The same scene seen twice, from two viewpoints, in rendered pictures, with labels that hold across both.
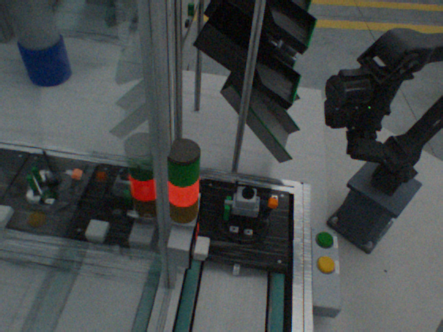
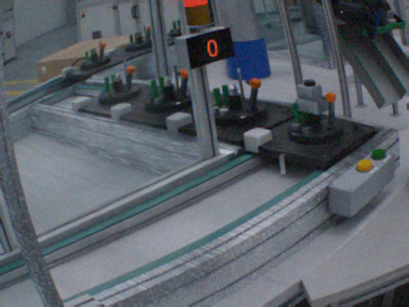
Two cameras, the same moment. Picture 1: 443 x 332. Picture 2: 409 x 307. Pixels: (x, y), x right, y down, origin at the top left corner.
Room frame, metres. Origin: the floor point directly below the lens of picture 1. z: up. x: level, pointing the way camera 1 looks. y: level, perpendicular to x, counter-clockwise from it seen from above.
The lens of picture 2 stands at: (-0.57, -0.93, 1.48)
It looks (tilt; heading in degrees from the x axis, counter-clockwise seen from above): 20 degrees down; 48
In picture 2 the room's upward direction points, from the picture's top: 9 degrees counter-clockwise
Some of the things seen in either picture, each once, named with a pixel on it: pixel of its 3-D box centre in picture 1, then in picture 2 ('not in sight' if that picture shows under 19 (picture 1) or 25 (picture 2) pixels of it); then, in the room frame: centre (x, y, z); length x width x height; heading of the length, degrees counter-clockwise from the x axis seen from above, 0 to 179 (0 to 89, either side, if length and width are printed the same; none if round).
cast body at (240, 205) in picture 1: (242, 200); (308, 94); (0.55, -0.06, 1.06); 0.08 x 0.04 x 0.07; 88
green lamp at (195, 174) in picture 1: (183, 164); not in sight; (0.37, 0.06, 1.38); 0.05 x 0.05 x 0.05
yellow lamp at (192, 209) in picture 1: (183, 203); (197, 14); (0.37, 0.06, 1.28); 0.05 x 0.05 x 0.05
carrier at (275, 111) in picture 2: not in sight; (235, 99); (0.56, 0.19, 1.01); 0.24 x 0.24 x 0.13; 87
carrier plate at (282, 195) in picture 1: (242, 222); (317, 137); (0.55, -0.07, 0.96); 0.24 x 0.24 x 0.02; 87
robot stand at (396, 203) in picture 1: (371, 205); not in sight; (0.66, -0.43, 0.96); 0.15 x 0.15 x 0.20; 52
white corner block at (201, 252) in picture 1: (198, 247); (257, 140); (0.46, 0.03, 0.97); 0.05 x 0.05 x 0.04; 87
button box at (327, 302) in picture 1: (322, 270); (364, 180); (0.46, -0.28, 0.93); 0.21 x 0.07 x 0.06; 177
